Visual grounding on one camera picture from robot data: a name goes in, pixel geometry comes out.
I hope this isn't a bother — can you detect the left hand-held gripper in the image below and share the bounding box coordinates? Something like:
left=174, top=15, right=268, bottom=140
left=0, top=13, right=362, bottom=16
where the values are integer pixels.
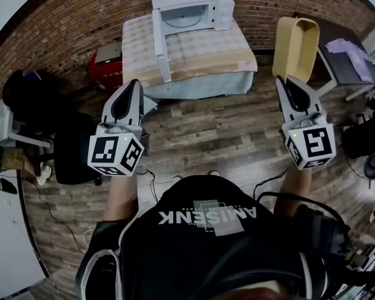
left=87, top=79, right=145, bottom=178

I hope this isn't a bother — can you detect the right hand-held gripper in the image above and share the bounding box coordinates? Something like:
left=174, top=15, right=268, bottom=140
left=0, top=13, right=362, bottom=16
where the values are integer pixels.
left=275, top=75, right=337, bottom=171

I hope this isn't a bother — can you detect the yellow plastic container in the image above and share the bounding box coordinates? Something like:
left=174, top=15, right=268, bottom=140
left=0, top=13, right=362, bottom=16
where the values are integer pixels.
left=271, top=16, right=320, bottom=84

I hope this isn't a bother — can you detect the person's right forearm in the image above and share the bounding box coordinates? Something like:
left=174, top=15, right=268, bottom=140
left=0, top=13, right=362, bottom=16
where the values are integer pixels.
left=274, top=167, right=313, bottom=218

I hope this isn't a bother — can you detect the person's left forearm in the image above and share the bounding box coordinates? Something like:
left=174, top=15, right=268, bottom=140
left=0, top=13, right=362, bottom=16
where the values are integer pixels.
left=104, top=173, right=139, bottom=222

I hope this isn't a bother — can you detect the small black bin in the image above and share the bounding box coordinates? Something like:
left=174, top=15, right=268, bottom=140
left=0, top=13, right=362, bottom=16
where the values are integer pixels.
left=139, top=132, right=151, bottom=156

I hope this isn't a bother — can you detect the red box with grey lid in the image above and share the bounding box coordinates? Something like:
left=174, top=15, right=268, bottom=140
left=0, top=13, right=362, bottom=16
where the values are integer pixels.
left=89, top=42, right=124, bottom=91

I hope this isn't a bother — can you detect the black office chair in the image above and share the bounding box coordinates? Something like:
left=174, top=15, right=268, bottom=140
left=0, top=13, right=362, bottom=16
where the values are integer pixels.
left=53, top=112, right=103, bottom=186

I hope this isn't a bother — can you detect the lavender garment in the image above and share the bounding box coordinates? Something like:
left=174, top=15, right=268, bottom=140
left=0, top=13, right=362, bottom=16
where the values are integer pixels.
left=326, top=37, right=375, bottom=83

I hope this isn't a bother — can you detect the black equipment heap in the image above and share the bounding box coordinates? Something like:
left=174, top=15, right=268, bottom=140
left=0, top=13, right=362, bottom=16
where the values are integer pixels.
left=342, top=89, right=375, bottom=181

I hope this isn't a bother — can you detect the black bag heap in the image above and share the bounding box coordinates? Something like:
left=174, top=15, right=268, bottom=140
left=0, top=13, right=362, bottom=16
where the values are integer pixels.
left=1, top=69, right=69, bottom=137

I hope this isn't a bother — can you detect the glass turntable plate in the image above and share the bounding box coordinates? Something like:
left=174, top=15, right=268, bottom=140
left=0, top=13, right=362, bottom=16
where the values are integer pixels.
left=161, top=6, right=204, bottom=28

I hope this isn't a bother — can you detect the small white table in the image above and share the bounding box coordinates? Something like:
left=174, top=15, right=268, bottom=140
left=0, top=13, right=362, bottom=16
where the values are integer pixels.
left=0, top=100, right=51, bottom=147

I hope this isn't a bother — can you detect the black oval device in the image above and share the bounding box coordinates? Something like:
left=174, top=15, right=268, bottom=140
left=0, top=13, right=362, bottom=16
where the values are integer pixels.
left=0, top=176, right=18, bottom=195

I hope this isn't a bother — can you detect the person's black printed t-shirt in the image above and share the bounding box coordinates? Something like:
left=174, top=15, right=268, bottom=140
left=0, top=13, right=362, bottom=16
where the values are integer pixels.
left=74, top=175, right=356, bottom=300

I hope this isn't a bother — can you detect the dark desk with white frame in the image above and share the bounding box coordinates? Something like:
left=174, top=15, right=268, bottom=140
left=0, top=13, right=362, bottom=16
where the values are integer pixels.
left=295, top=12, right=375, bottom=102

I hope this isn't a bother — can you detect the thick black cable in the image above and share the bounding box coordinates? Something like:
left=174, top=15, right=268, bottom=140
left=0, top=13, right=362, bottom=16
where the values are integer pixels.
left=256, top=191, right=348, bottom=228

